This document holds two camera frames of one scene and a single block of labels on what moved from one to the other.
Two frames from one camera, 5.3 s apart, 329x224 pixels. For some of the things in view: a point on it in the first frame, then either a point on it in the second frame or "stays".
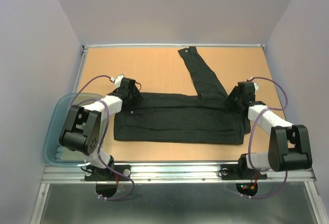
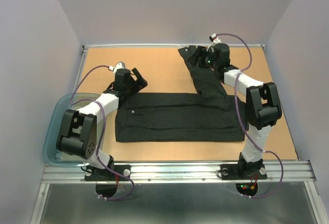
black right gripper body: (234, 98) → (207, 59)
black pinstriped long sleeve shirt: (165, 117) stays
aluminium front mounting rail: (159, 172) stays
